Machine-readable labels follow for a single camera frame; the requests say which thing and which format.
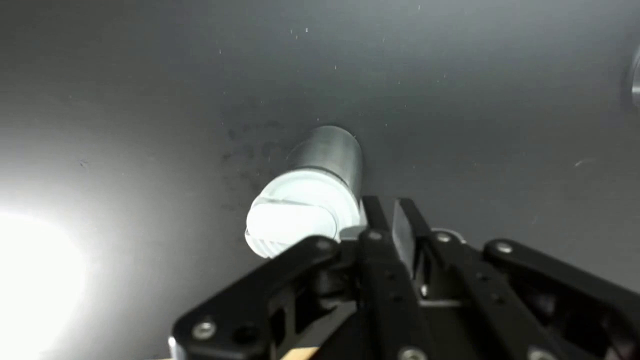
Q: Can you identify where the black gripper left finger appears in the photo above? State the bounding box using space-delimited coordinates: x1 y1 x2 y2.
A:
168 195 426 360

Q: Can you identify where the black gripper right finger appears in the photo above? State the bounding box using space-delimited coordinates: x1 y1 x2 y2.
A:
395 198 640 360

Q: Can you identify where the steel flask with white lid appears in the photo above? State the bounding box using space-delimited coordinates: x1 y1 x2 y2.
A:
245 126 366 257

